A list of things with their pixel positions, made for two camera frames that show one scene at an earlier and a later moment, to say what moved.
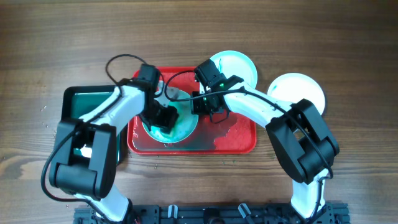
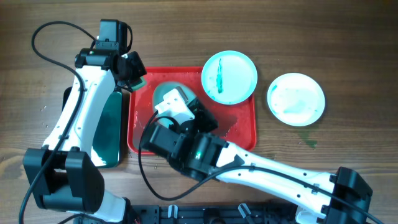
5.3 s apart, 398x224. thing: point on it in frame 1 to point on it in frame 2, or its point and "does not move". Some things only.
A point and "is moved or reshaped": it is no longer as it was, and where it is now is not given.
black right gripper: x=196 y=109 to x=193 y=109
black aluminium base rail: x=333 y=213 does not move
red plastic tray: x=237 y=135 does not move
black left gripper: x=166 y=121 to x=138 y=69
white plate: x=293 y=88 does not move
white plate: x=187 y=122 is moved or reshaped
